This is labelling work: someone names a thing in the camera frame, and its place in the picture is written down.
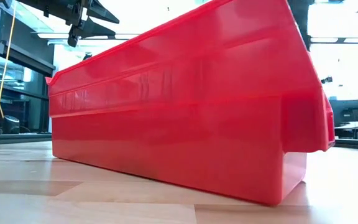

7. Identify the black monitor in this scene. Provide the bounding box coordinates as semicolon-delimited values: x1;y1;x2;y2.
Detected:
329;99;358;124

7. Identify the ceiling light strip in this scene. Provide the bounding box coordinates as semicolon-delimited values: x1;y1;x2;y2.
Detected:
37;32;143;40
309;36;358;44

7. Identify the red plastic bin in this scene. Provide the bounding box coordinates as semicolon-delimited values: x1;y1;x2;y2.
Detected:
44;0;336;207

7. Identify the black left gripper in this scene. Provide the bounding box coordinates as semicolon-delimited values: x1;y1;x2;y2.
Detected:
19;0;120;48

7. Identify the black desk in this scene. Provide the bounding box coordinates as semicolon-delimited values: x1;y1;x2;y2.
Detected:
334;121;358;141

